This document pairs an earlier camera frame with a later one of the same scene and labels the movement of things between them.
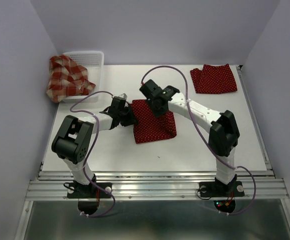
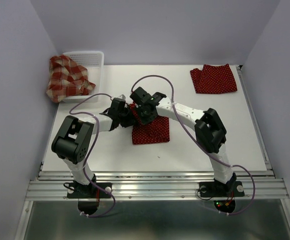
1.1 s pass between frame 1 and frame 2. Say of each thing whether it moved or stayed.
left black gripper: stayed
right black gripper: moved
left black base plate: stayed
